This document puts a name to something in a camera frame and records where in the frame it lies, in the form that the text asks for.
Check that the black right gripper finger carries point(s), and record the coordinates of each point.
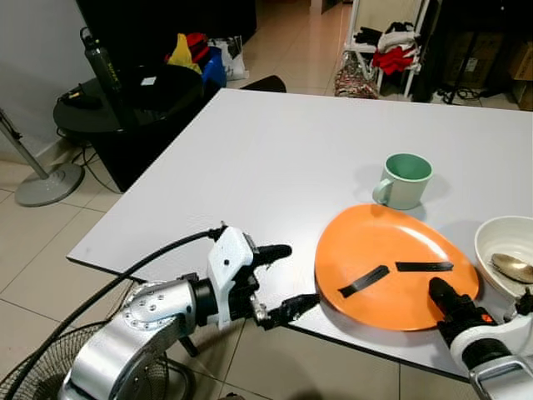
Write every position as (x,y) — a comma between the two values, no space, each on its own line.
(450,302)

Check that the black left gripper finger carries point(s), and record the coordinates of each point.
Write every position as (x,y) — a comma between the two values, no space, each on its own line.
(275,253)
(296,308)

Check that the orange plate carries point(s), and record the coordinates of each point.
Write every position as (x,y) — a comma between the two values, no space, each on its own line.
(375,242)

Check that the black tape strip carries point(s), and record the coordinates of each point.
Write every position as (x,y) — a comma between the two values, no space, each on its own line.
(364,281)
(425,267)

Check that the gold metal spoon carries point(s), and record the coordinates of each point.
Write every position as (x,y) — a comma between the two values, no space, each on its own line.
(510,267)

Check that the black table leg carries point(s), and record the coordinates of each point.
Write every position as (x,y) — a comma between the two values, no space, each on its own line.
(189,345)

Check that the green ceramic mug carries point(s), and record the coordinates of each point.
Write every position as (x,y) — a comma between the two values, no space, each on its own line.
(406,192)

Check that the black chair back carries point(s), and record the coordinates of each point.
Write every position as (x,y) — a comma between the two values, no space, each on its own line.
(265,84)

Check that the patterned fabric bag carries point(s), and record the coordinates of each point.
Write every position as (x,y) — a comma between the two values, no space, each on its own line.
(354,79)

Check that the blue bag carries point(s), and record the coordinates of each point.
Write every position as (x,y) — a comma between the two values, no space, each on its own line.
(214,71)

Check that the black round side table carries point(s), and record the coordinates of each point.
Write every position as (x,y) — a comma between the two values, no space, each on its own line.
(150,104)

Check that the white plastic bag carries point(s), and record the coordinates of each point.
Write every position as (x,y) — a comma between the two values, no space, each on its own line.
(235,60)

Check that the small white card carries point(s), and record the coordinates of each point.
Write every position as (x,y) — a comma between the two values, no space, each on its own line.
(148,81)

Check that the yellow cloth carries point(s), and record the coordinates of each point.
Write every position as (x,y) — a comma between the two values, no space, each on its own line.
(181,58)

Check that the grey pole stand with base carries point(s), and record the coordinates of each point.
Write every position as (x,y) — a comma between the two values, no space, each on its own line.
(50,185)

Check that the red cloth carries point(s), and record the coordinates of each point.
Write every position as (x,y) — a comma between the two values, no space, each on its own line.
(393,60)

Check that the white clothes rack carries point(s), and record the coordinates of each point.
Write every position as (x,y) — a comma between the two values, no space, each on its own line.
(353,25)

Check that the brown cardboard box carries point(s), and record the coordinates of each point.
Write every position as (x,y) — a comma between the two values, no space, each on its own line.
(475,60)

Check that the white cloth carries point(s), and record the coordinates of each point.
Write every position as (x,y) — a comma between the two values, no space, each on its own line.
(398,37)

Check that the dark water bottle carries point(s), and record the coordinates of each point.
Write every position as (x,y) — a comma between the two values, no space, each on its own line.
(102,71)

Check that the black cabinet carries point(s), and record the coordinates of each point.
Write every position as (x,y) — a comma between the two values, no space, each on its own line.
(166,17)

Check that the black shelf unit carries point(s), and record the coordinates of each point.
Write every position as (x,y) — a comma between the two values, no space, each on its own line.
(433,42)

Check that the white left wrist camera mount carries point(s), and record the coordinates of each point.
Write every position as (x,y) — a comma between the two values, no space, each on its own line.
(229,258)

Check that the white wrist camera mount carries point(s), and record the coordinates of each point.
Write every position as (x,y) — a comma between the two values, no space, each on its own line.
(229,258)
(508,337)

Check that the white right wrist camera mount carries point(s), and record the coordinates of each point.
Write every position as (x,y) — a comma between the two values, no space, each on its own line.
(508,337)

